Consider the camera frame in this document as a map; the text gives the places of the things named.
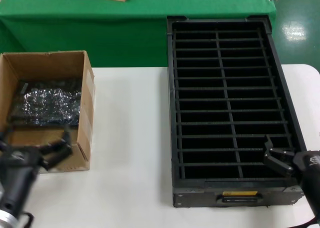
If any crinkled silver antistatic bag bundle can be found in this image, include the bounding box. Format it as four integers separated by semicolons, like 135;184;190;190
11;79;83;126

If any black slotted container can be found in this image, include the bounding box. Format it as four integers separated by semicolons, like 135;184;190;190
166;14;310;209

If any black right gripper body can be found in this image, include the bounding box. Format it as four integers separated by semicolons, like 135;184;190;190
292;149;320;220

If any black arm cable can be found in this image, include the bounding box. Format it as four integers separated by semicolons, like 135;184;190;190
294;216;320;228
17;211;35;228

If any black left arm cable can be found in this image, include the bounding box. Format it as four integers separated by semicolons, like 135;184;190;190
17;211;35;228

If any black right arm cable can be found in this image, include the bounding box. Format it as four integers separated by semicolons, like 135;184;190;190
294;216;320;228

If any large open brown cardboard box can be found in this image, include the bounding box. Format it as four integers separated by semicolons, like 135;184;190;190
0;50;97;174

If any green tablecloth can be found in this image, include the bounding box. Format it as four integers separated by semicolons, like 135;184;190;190
0;0;277;69

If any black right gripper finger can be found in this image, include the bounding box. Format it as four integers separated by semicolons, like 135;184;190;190
262;154;295;178
263;134;296;162

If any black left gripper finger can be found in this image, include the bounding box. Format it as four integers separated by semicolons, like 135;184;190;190
39;130;74;157
41;146;74;171

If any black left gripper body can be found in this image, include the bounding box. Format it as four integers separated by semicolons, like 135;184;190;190
0;144;45;215

